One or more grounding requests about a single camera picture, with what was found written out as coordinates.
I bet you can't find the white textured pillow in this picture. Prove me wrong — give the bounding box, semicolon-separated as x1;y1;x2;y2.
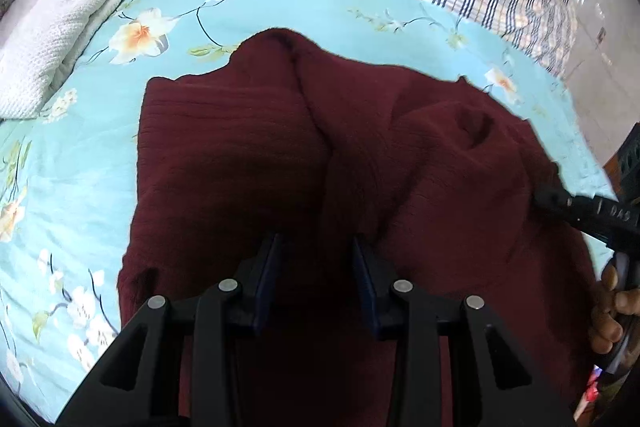
1;0;122;119

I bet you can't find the person's right hand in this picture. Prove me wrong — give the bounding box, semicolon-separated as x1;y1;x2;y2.
589;263;639;355

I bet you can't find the dark red knit sweater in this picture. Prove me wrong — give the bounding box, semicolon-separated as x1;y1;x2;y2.
117;29;594;426

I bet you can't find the light blue floral bedsheet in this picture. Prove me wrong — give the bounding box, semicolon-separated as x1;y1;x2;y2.
1;0;613;421

